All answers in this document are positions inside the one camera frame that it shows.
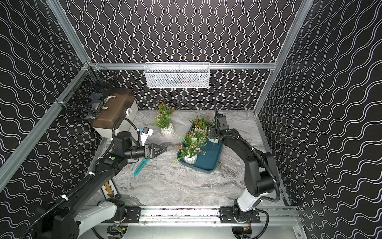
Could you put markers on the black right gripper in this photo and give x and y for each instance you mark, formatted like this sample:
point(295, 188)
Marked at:
point(211, 132)

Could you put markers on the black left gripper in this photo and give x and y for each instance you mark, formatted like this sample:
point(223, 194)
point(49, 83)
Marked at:
point(148, 151)

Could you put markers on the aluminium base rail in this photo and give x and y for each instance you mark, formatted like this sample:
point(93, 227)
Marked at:
point(208, 216)

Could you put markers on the teal plastic tray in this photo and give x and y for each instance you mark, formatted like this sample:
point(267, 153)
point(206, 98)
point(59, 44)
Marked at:
point(205, 163)

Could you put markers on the potted pink gypsophila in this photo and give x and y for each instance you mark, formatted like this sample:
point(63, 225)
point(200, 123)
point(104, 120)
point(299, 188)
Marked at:
point(192, 146)

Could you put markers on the white mesh wall basket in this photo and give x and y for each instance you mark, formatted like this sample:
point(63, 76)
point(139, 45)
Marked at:
point(177, 74)

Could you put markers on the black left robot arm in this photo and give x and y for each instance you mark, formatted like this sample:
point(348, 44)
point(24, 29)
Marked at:
point(58, 220)

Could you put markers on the brown storage box lid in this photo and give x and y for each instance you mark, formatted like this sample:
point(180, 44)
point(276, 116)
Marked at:
point(120, 102)

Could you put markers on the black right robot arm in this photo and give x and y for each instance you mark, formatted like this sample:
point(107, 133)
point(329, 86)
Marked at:
point(260, 171)

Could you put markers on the potted orange gypsophila at back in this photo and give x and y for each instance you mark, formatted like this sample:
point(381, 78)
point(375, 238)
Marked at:
point(163, 120)

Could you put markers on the potted red gypsophila plant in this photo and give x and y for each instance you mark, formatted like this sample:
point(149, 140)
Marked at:
point(201, 123)

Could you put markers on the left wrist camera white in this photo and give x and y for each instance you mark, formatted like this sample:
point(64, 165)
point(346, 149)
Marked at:
point(144, 134)

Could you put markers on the black wire wall basket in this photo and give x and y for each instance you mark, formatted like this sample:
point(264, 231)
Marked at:
point(87, 98)

